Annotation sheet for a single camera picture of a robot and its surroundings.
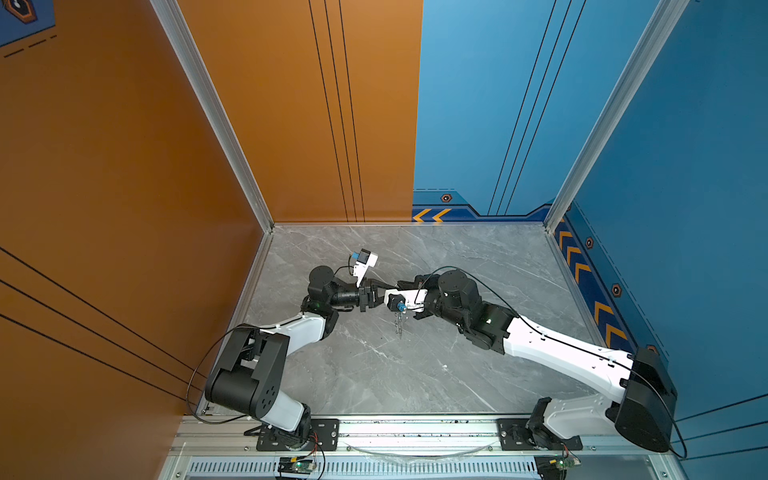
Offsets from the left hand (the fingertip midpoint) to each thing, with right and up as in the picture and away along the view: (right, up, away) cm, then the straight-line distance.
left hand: (399, 295), depth 75 cm
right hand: (0, +5, -1) cm, 5 cm away
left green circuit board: (-25, -40, -4) cm, 47 cm away
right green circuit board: (+36, -40, -4) cm, 55 cm away
